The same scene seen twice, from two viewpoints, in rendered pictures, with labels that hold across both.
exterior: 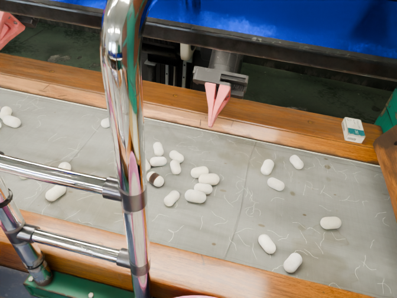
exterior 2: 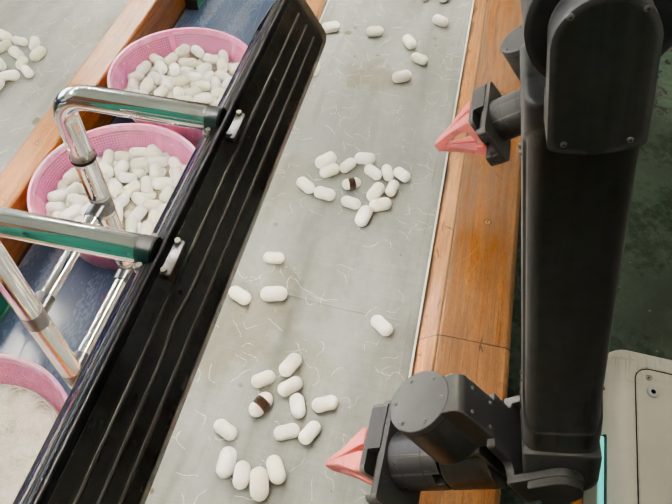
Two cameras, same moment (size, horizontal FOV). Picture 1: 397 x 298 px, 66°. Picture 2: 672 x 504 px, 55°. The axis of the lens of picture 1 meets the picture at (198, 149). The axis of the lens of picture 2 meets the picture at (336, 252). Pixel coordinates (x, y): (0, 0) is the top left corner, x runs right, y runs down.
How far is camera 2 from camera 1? 0.62 m
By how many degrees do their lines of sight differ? 59
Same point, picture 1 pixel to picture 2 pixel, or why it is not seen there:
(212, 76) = (375, 433)
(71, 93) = (441, 261)
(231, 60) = (410, 462)
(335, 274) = not seen: outside the picture
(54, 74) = (480, 226)
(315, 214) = not seen: outside the picture
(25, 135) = (344, 238)
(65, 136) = (347, 281)
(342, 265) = not seen: outside the picture
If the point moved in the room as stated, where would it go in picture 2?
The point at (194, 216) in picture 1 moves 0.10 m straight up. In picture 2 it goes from (199, 464) to (184, 431)
